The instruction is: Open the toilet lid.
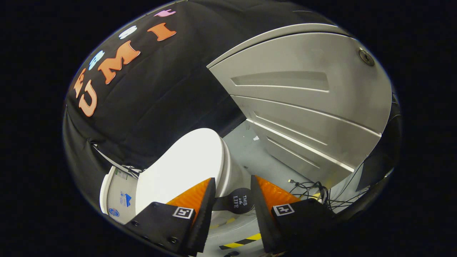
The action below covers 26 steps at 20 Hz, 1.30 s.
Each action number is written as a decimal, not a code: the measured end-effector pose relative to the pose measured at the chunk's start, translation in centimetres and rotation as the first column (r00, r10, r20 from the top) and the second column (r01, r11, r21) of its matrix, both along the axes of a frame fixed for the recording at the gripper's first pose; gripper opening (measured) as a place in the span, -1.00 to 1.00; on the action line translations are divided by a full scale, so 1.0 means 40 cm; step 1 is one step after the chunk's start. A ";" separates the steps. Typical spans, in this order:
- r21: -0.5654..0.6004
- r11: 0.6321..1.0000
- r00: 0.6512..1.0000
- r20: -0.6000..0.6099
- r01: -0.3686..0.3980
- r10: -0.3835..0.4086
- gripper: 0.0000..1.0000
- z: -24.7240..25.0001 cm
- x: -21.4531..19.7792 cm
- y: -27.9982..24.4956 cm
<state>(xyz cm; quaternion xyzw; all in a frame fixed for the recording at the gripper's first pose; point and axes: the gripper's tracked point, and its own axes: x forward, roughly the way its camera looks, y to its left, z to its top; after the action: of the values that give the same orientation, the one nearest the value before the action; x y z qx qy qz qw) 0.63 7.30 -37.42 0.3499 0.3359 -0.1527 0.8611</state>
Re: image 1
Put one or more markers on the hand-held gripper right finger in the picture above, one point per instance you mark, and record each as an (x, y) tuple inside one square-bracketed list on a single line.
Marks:
[(262, 214)]

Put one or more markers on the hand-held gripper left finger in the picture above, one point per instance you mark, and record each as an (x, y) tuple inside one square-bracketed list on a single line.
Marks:
[(205, 214)]

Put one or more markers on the white toilet lid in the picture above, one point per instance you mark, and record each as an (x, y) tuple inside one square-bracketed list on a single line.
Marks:
[(178, 167)]

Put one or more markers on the white toilet with tank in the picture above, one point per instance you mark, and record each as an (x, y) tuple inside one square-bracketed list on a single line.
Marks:
[(119, 200)]

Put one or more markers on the yellow black floor tape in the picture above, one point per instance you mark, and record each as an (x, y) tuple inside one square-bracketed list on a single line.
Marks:
[(242, 242)]

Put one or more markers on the white drawer cabinet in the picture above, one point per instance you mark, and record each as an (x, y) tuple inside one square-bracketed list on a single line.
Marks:
[(303, 107)]

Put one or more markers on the black backdrop cloth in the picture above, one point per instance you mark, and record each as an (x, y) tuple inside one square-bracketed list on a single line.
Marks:
[(160, 92)]

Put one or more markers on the round metal cabinet lock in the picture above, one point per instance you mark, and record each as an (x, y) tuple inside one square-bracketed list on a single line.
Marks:
[(366, 57)]

